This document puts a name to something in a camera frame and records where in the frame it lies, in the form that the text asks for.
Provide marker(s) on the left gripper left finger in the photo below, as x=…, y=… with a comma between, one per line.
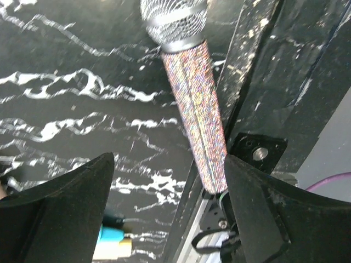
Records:
x=59, y=220

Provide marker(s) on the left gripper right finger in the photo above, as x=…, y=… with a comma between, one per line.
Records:
x=278, y=222

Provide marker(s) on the cream yellow microphone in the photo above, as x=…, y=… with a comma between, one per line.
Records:
x=113, y=250

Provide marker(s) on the glitter silver-head microphone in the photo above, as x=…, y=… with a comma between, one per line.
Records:
x=177, y=27

